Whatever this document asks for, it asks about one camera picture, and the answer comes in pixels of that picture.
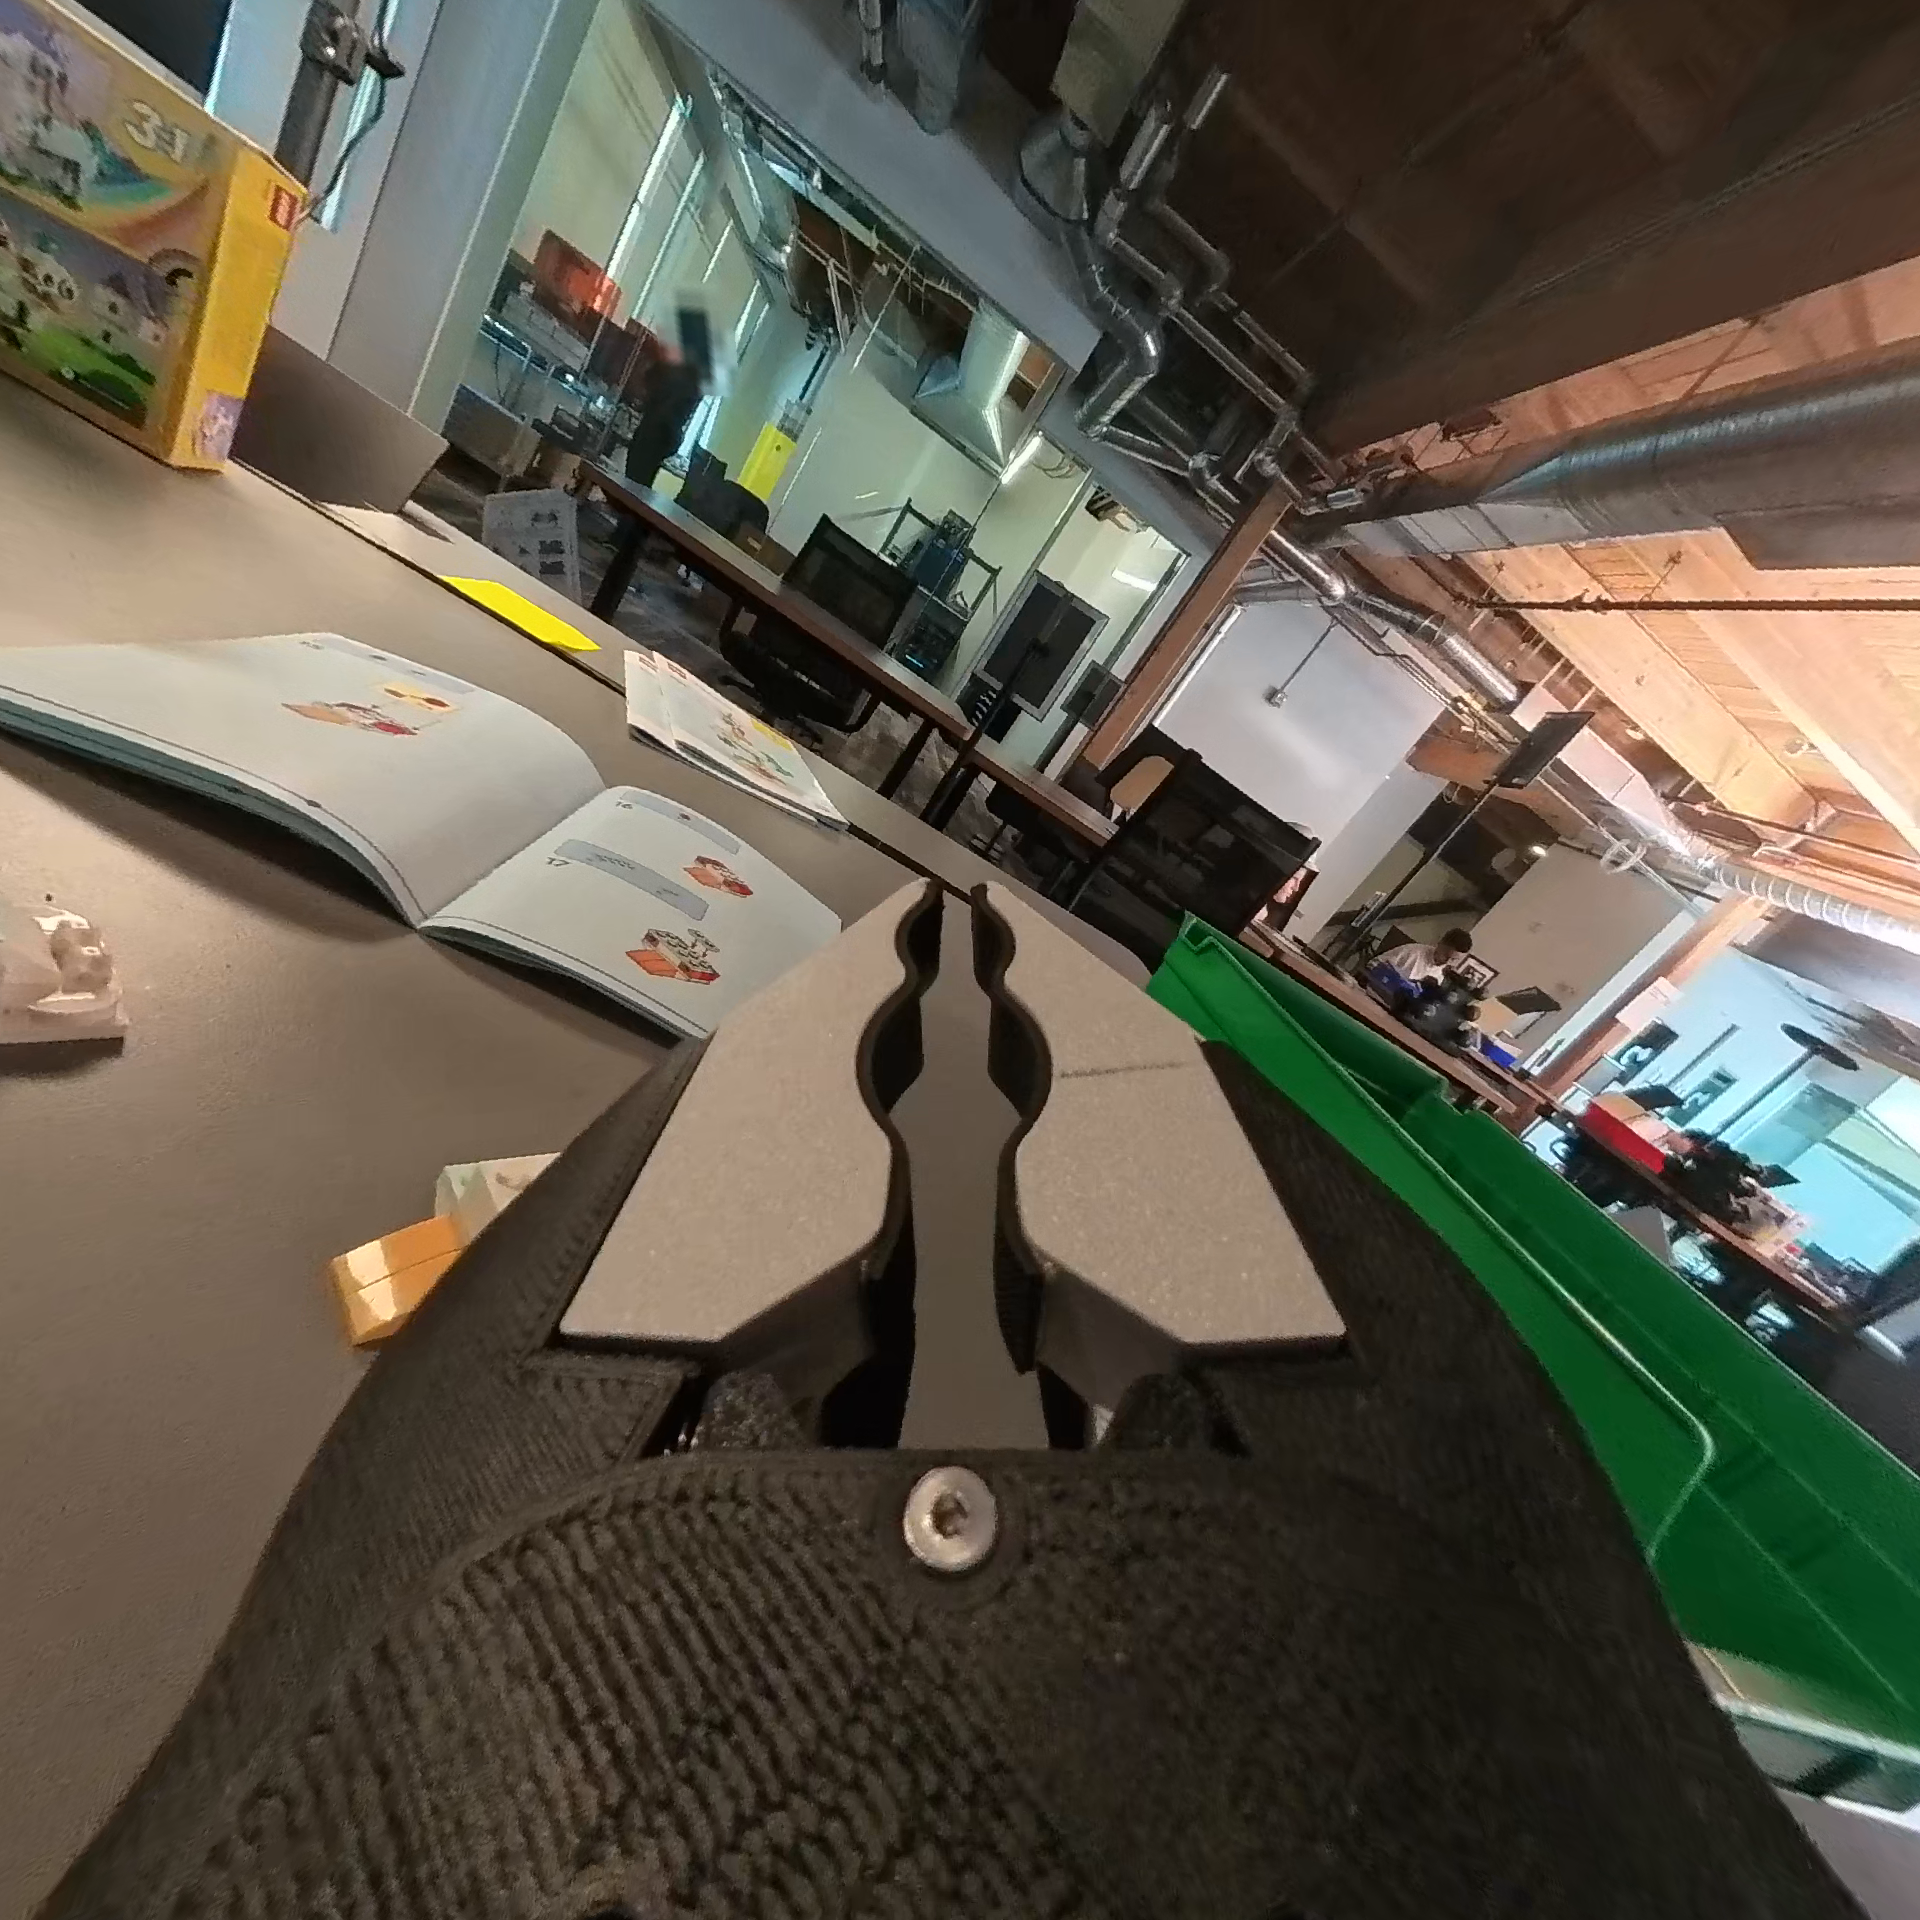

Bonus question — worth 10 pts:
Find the clear lego brick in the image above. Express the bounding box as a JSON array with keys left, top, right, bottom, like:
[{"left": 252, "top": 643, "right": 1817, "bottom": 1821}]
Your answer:
[{"left": 433, "top": 1149, "right": 560, "bottom": 1221}]

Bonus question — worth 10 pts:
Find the long wooden desk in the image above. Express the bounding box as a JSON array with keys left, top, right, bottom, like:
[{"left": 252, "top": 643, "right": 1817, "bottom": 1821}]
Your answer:
[{"left": 576, "top": 454, "right": 1130, "bottom": 847}]

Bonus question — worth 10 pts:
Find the black monitor on pole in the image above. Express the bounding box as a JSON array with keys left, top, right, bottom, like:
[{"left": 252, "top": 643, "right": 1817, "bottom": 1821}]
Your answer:
[{"left": 1497, "top": 709, "right": 1599, "bottom": 793}]

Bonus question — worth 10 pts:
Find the orange lego piece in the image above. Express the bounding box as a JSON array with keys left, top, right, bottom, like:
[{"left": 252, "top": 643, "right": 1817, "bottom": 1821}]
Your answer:
[{"left": 328, "top": 1211, "right": 472, "bottom": 1351}]

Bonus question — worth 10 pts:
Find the open instruction booklet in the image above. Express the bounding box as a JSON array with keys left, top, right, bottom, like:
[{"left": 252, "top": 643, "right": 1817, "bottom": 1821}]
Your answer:
[{"left": 0, "top": 630, "right": 843, "bottom": 1047}]

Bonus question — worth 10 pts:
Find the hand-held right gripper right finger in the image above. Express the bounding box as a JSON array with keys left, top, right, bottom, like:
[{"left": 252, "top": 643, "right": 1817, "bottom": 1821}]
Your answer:
[{"left": 972, "top": 881, "right": 1348, "bottom": 1368}]

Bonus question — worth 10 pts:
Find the framed board on stand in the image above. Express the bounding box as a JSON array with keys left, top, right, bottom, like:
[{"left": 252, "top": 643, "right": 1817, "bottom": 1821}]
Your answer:
[{"left": 961, "top": 569, "right": 1126, "bottom": 755}]

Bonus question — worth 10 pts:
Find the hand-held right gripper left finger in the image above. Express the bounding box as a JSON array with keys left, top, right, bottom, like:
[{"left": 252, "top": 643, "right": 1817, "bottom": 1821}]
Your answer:
[{"left": 559, "top": 880, "right": 946, "bottom": 1361}]

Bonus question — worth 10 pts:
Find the white lego assembly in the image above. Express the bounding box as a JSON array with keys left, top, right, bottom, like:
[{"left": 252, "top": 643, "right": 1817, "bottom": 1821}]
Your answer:
[{"left": 0, "top": 892, "right": 131, "bottom": 1047}]

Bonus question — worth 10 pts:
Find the black mesh office chair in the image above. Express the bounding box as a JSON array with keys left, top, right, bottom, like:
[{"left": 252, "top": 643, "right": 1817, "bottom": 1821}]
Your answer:
[{"left": 1106, "top": 744, "right": 1323, "bottom": 941}]

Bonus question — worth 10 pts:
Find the dark office chair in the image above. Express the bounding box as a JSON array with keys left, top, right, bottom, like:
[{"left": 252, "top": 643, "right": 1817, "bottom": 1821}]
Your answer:
[{"left": 719, "top": 515, "right": 980, "bottom": 741}]

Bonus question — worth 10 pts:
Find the yellow lego box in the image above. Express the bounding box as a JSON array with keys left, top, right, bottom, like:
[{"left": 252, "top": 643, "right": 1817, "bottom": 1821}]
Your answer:
[{"left": 0, "top": 87, "right": 311, "bottom": 475}]

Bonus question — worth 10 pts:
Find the closed instruction booklet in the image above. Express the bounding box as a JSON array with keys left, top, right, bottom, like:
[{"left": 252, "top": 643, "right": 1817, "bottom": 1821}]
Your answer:
[{"left": 623, "top": 647, "right": 852, "bottom": 837}]

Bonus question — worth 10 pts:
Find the green plastic bin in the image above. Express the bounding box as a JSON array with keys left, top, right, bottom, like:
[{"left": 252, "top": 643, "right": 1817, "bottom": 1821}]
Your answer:
[{"left": 1147, "top": 913, "right": 1920, "bottom": 1800}]

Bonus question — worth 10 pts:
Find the yellow sticky note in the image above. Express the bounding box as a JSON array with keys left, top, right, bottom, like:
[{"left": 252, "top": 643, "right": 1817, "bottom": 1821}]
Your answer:
[{"left": 439, "top": 573, "right": 599, "bottom": 654}]

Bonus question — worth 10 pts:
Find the spiral metal air duct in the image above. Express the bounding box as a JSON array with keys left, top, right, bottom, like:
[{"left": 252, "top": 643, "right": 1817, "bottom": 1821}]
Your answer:
[{"left": 1343, "top": 347, "right": 1920, "bottom": 559}]

